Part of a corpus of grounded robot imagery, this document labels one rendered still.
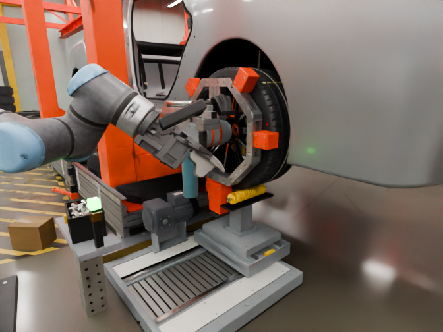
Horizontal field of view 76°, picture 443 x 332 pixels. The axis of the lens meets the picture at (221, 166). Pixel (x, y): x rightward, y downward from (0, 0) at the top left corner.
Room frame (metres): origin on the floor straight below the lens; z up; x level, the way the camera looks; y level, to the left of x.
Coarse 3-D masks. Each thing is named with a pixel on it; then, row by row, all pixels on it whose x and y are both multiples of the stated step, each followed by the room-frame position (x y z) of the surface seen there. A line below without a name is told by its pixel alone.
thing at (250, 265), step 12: (204, 240) 1.59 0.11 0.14; (216, 240) 1.58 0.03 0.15; (216, 252) 1.50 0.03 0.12; (228, 252) 1.42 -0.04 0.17; (264, 252) 1.46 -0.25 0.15; (276, 252) 1.44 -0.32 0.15; (288, 252) 1.52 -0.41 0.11; (228, 264) 1.42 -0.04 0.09; (240, 264) 1.34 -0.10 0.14; (252, 264) 1.32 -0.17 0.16; (264, 264) 1.38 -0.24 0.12
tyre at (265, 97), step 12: (216, 72) 1.60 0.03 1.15; (228, 72) 1.52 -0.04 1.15; (264, 84) 1.38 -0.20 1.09; (252, 96) 1.39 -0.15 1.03; (264, 96) 1.33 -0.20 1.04; (276, 96) 1.36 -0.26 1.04; (264, 108) 1.33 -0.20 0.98; (276, 108) 1.32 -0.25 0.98; (264, 120) 1.33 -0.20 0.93; (276, 120) 1.30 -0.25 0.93; (288, 120) 1.35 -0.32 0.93; (288, 132) 1.34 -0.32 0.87; (288, 144) 1.35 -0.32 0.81; (264, 156) 1.32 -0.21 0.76; (276, 156) 1.31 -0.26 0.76; (264, 168) 1.32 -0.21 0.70; (276, 168) 1.36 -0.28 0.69; (288, 168) 1.45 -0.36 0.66; (252, 180) 1.37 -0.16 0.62; (264, 180) 1.40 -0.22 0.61
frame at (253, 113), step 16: (208, 80) 1.51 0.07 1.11; (224, 80) 1.42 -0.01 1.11; (192, 96) 1.63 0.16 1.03; (240, 96) 1.33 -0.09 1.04; (256, 112) 1.29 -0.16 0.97; (256, 128) 1.31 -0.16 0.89; (256, 160) 1.29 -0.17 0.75; (208, 176) 1.52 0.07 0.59; (224, 176) 1.44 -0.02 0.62; (240, 176) 1.34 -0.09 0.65
